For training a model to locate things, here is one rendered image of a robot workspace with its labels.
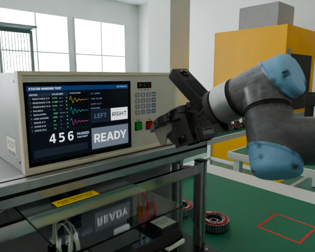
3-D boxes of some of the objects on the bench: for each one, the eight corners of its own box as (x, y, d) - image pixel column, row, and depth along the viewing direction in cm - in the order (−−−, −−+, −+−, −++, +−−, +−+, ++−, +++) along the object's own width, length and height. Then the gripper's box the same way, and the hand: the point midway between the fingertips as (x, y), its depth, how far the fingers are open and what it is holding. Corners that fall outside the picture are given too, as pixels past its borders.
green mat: (369, 220, 115) (369, 220, 115) (311, 301, 74) (311, 300, 74) (188, 167, 182) (188, 166, 182) (105, 193, 141) (105, 193, 141)
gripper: (214, 133, 53) (145, 159, 68) (241, 127, 59) (172, 152, 74) (199, 89, 54) (135, 125, 69) (227, 88, 60) (162, 121, 75)
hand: (154, 126), depth 71 cm, fingers closed
